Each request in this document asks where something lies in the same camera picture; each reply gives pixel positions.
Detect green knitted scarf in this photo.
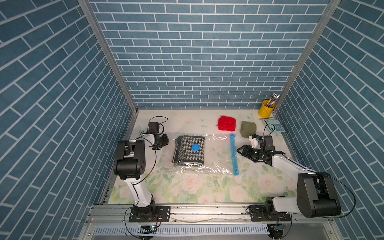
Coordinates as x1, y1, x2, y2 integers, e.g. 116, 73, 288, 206
240, 121, 257, 138

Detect black white houndstooth scarf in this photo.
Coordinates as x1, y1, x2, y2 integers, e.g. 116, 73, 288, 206
173, 135, 206, 167

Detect clear plastic vacuum bag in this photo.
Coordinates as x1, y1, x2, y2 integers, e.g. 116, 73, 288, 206
160, 133, 240, 176

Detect red knitted scarf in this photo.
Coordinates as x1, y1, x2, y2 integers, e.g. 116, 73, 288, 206
217, 116, 237, 132

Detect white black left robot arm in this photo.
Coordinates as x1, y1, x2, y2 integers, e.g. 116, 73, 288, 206
113, 121, 171, 223

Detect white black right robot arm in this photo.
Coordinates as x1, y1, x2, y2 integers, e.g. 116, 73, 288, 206
231, 135, 342, 222

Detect light blue calculator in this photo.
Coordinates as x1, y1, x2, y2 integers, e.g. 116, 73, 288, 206
264, 119, 285, 133

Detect yellow pen holder cup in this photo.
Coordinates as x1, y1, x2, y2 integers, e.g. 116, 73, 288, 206
259, 100, 276, 119

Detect pens in yellow cup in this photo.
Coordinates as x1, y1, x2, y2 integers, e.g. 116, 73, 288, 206
266, 94, 280, 108

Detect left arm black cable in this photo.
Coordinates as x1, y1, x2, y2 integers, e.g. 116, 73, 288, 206
148, 115, 169, 136

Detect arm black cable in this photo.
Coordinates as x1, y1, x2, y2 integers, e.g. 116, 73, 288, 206
148, 115, 169, 136
263, 122, 276, 137

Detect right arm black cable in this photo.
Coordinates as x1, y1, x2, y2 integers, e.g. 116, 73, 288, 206
263, 122, 276, 137

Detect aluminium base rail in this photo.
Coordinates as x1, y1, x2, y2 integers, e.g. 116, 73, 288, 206
79, 203, 342, 240

